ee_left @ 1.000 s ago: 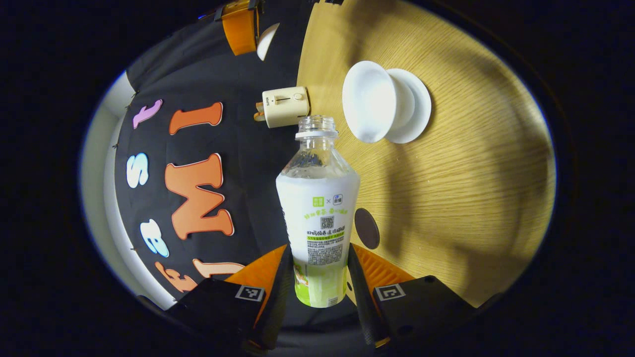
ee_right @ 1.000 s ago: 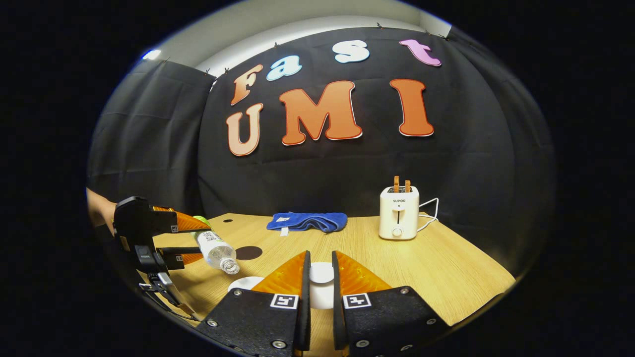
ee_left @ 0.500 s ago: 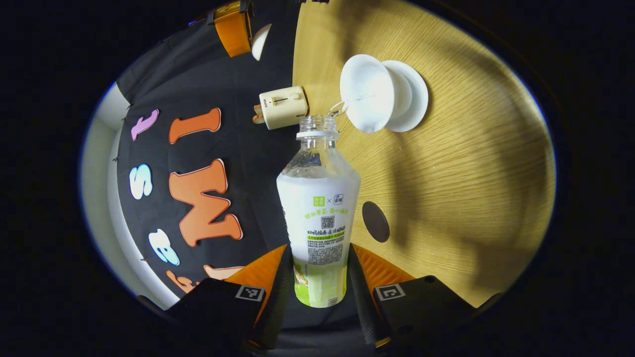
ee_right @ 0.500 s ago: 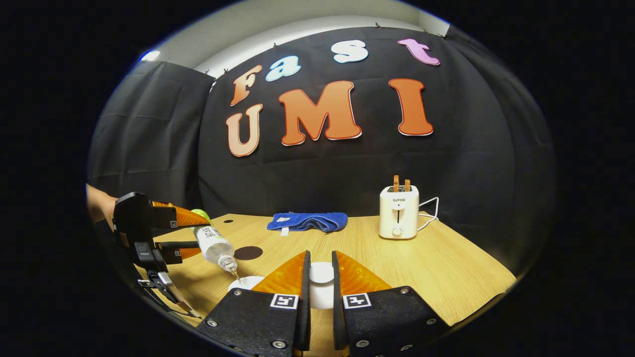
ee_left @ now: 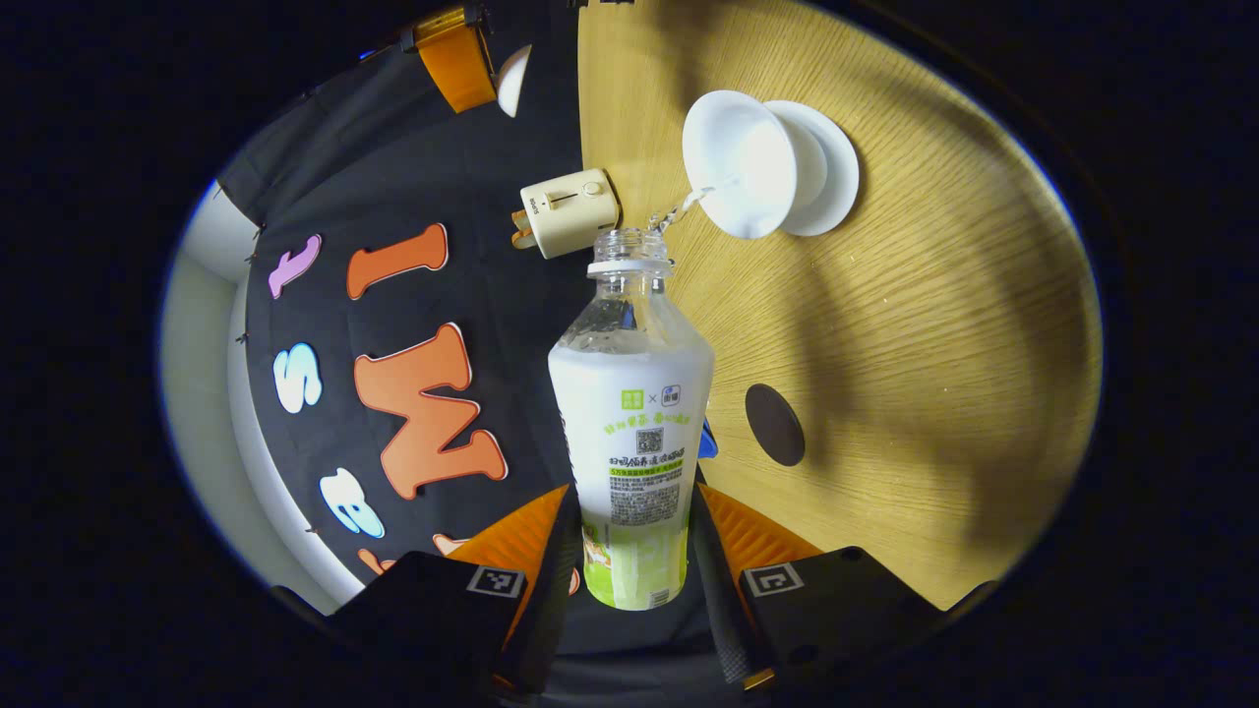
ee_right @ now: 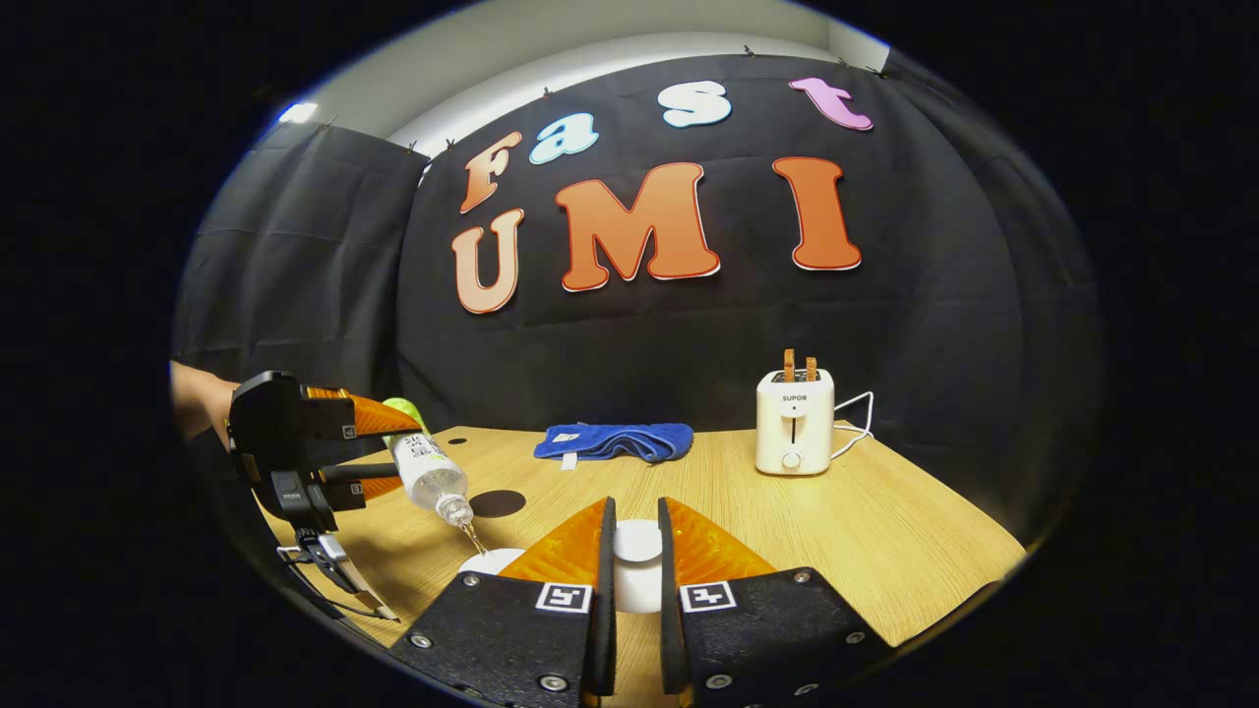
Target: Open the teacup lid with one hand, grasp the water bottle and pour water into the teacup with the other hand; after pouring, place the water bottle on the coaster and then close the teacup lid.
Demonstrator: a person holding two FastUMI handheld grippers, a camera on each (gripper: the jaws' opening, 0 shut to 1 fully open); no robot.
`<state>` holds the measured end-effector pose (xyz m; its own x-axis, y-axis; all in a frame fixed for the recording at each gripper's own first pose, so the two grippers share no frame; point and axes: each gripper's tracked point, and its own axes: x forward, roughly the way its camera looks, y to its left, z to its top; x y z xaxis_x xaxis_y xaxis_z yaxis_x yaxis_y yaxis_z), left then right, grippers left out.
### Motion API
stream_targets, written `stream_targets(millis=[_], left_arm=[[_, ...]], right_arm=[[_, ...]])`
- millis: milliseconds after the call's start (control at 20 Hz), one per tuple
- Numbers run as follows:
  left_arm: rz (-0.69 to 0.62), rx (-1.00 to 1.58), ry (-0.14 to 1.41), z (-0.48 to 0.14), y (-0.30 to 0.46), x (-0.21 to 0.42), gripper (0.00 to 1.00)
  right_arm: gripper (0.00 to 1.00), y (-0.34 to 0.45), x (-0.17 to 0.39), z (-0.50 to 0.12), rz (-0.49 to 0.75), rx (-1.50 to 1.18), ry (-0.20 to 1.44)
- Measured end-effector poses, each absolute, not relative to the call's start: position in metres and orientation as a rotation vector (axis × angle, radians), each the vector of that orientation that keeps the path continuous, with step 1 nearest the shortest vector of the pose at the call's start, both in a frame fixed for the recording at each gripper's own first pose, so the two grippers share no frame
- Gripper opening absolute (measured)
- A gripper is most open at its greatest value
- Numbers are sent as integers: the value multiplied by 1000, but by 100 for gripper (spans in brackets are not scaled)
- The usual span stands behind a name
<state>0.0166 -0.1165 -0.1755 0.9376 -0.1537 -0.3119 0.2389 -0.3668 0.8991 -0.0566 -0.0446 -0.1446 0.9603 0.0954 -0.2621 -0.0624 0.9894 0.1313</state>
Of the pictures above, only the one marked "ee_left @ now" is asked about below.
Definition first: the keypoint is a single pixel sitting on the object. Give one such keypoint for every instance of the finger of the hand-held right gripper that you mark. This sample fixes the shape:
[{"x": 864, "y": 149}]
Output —
[{"x": 460, "y": 64}]

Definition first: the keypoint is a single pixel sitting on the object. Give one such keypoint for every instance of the brown bread slice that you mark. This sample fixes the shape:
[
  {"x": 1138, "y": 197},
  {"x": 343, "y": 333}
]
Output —
[
  {"x": 521, "y": 217},
  {"x": 525, "y": 238}
]

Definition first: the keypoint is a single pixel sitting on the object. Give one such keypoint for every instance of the dark brown round coaster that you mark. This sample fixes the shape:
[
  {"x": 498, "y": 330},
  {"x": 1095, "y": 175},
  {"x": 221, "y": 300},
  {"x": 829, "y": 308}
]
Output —
[{"x": 775, "y": 425}]

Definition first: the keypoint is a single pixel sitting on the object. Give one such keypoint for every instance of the white toaster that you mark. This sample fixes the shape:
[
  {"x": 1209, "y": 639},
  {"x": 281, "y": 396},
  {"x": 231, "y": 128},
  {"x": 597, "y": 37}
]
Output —
[{"x": 570, "y": 211}]

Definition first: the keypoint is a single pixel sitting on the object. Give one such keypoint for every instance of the white teacup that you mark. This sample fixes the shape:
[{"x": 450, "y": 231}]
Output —
[{"x": 738, "y": 162}]

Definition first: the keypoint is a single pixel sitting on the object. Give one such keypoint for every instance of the white green label water bottle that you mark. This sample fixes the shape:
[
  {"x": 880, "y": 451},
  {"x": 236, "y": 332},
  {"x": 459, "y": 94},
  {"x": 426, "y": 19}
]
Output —
[{"x": 629, "y": 433}]

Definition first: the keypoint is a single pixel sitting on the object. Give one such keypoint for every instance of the white saucer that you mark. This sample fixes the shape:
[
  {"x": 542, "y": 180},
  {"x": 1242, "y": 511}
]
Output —
[{"x": 836, "y": 167}]

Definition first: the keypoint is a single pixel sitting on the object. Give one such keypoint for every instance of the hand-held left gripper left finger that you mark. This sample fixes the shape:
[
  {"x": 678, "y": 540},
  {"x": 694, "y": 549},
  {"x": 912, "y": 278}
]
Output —
[{"x": 551, "y": 600}]

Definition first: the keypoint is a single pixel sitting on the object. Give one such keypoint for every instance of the black backdrop cloth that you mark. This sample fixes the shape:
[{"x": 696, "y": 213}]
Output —
[{"x": 472, "y": 285}]

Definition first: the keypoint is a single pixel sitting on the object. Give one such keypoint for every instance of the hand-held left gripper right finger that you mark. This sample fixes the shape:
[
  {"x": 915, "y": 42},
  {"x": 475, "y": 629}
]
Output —
[{"x": 718, "y": 600}]

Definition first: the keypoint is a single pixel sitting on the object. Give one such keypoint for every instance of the blue folded towel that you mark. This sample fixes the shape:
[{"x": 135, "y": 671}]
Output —
[{"x": 707, "y": 442}]

